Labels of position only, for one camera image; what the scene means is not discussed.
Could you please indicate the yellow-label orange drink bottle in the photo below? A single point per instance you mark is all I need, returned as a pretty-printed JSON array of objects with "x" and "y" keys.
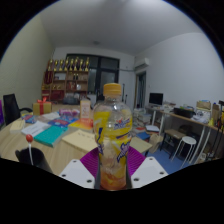
[{"x": 112, "y": 140}]

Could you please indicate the teal book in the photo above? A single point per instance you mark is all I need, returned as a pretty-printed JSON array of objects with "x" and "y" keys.
[{"x": 50, "y": 136}]

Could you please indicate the cardboard box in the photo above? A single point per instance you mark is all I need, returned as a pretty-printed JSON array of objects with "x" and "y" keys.
[{"x": 203, "y": 105}]

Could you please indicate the white round stool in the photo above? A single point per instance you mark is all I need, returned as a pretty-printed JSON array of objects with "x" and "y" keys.
[{"x": 186, "y": 140}]

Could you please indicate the wooden shelf unit with trophies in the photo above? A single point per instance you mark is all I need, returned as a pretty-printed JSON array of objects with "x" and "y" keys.
[{"x": 63, "y": 86}]

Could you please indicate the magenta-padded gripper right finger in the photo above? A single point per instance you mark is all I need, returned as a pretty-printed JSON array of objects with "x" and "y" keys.
[{"x": 136, "y": 163}]

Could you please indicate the yellow gift box red ribbon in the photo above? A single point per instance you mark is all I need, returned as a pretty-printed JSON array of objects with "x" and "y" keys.
[{"x": 41, "y": 108}]

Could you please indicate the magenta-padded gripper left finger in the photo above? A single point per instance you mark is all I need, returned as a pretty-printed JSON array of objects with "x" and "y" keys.
[{"x": 88, "y": 163}]

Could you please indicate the black computer monitor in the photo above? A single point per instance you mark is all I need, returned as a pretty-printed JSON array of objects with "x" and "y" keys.
[{"x": 156, "y": 99}]

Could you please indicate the orange yellow book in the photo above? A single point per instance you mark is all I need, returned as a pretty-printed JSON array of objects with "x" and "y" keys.
[{"x": 81, "y": 124}]

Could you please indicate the red-tipped stick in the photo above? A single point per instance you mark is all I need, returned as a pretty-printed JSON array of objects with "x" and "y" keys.
[{"x": 29, "y": 138}]

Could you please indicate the white wall air conditioner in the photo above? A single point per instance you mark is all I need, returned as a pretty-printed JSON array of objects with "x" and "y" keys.
[{"x": 142, "y": 63}]

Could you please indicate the long wooden side desk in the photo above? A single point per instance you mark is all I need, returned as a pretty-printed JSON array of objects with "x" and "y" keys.
[{"x": 186, "y": 118}]

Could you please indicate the black printer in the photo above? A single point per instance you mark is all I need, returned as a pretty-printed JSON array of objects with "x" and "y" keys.
[{"x": 184, "y": 112}]

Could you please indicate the purple sign board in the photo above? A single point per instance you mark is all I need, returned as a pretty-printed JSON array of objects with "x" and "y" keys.
[{"x": 1, "y": 113}]

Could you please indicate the brown wooden stool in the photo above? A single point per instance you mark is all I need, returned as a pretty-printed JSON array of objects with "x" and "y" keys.
[{"x": 171, "y": 133}]

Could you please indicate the black office chair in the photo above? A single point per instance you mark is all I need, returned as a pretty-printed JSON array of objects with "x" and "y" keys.
[{"x": 11, "y": 108}]

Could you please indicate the small orange standing box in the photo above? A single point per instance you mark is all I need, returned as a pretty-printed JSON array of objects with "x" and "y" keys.
[{"x": 85, "y": 109}]

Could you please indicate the white book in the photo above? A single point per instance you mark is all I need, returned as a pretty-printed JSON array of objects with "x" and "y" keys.
[{"x": 35, "y": 128}]

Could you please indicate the beige book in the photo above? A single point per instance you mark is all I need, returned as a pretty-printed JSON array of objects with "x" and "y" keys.
[{"x": 17, "y": 126}]

